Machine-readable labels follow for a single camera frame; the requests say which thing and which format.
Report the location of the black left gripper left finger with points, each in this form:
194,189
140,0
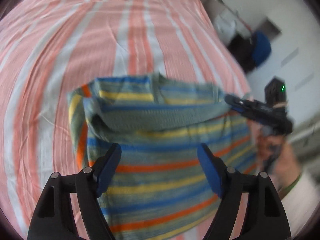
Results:
62,196

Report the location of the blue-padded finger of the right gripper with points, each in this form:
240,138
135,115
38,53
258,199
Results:
239,105

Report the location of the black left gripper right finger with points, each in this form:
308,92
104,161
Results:
264,218

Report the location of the colourful striped knit sweater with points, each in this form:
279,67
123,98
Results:
159,189

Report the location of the person's right hand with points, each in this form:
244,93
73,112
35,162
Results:
277,159

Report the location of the blue garment on chair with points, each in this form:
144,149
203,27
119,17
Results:
262,48

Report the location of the white wardrobe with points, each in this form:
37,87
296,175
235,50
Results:
294,58

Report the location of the white plastic bag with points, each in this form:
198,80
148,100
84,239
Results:
226,30

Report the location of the white bedside desk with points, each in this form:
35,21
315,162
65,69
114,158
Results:
218,7

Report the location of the pink white striped bed cover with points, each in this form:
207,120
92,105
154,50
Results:
51,47

